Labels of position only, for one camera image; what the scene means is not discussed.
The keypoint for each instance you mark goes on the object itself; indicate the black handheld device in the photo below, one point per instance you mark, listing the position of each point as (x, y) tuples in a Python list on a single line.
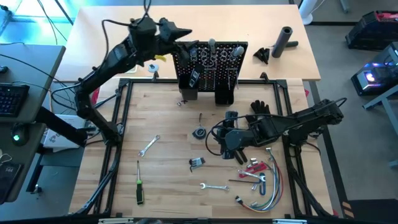
[(9, 180)]

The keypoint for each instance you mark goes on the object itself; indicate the black computer mouse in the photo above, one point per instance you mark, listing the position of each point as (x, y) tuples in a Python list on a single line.
[(20, 135)]

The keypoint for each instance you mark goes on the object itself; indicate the black metal pegboard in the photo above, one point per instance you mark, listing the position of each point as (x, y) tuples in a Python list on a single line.
[(222, 74)]

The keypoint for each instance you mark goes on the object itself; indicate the red clamp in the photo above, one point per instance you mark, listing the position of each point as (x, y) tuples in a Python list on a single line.
[(96, 95)]

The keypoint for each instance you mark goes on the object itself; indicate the white cardboard box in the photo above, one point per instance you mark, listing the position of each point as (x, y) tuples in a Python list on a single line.
[(54, 141)]

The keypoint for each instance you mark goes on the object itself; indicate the black plastic clips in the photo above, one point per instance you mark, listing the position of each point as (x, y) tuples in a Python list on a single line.
[(262, 54)]

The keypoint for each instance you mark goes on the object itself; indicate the black RGB computer tower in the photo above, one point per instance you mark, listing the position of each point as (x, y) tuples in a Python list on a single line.
[(379, 77)]

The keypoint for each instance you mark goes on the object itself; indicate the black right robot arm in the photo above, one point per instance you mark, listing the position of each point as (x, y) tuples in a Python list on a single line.
[(295, 119)]

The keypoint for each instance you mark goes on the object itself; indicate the hex key set grey holder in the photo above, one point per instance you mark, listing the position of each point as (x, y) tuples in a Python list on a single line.
[(196, 161)]

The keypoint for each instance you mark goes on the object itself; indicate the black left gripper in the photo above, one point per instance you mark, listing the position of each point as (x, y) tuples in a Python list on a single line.
[(168, 48)]

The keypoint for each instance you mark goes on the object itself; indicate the grey side desk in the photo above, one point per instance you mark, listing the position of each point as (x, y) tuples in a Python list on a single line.
[(40, 62)]

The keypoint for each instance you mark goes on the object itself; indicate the black tape measure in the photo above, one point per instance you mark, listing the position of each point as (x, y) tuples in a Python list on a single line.
[(199, 133)]

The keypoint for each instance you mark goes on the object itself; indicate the short black rod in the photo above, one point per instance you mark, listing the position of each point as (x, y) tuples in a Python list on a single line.
[(293, 43)]

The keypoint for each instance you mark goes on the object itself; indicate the silver metal bracket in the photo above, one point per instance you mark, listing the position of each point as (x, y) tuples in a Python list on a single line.
[(116, 221), (289, 221)]

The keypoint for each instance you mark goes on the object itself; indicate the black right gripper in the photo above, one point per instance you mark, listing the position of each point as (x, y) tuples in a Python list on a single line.
[(233, 141)]

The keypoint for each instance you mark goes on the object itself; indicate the black aluminium table frame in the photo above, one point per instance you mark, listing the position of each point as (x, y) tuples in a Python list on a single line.
[(267, 81)]

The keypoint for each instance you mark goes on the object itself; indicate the light wood desk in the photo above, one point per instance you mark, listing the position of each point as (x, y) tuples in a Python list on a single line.
[(217, 21)]

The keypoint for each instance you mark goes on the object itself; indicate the green black screwdriver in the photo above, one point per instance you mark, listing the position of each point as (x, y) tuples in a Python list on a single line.
[(140, 193)]

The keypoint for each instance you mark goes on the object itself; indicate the black red equipment case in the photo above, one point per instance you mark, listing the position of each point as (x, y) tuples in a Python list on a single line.
[(370, 31)]

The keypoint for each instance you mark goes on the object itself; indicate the black keyboard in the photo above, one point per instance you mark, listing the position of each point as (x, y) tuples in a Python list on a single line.
[(14, 99)]

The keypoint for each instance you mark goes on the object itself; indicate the black spirit level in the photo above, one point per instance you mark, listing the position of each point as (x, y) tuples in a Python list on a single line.
[(196, 76)]

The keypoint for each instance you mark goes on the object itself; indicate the grey metal desk frame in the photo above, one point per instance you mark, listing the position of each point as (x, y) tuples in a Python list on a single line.
[(388, 105)]

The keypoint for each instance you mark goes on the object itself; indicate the tall black pegboard bin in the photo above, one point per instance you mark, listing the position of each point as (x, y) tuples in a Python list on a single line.
[(188, 93)]

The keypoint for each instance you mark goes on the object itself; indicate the grey cylinder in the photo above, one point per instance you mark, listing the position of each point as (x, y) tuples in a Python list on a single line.
[(281, 43)]

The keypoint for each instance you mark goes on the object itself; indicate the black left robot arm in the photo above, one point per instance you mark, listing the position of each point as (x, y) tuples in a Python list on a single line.
[(102, 68)]

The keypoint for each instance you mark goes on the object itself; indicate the small black pegboard bin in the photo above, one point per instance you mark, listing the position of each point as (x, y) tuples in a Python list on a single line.
[(224, 97)]

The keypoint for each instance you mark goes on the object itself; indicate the white stand base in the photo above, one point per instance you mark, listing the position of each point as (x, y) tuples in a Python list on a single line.
[(308, 15)]

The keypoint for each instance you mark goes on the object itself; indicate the black slanted beam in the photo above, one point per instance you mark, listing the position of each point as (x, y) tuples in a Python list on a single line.
[(59, 124)]

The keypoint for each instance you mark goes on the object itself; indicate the black grey work glove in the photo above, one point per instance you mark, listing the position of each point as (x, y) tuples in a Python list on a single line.
[(259, 107)]

